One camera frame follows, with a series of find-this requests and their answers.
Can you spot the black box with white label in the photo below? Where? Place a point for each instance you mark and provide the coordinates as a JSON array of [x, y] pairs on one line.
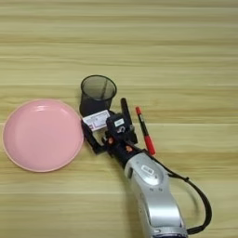
[[117, 125]]

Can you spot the black mesh pen cup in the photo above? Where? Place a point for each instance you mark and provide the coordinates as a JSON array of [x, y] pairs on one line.
[[93, 103]]

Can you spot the small white pink eraser box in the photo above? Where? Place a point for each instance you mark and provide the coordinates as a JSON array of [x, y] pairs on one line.
[[96, 120]]

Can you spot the pink round plate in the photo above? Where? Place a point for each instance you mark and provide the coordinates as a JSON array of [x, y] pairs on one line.
[[40, 136]]

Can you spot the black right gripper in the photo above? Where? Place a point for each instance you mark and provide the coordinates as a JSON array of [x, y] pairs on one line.
[[124, 152]]

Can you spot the red black marker pen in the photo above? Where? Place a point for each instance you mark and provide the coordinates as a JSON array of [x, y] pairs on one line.
[[149, 144]]

